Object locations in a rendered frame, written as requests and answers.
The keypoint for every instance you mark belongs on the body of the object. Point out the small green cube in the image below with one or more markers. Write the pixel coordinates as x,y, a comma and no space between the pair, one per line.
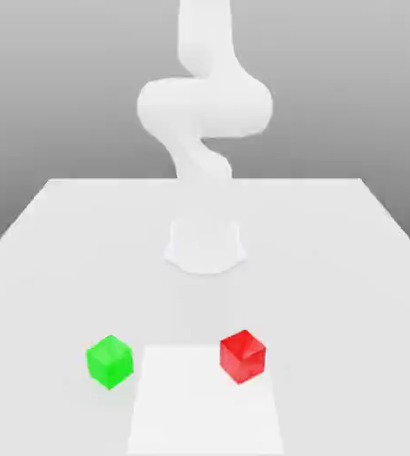
109,362

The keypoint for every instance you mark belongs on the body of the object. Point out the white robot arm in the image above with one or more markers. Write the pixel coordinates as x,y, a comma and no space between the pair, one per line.
205,107

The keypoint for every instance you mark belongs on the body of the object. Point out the small red cube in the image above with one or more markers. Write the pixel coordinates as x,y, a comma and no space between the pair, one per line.
242,357

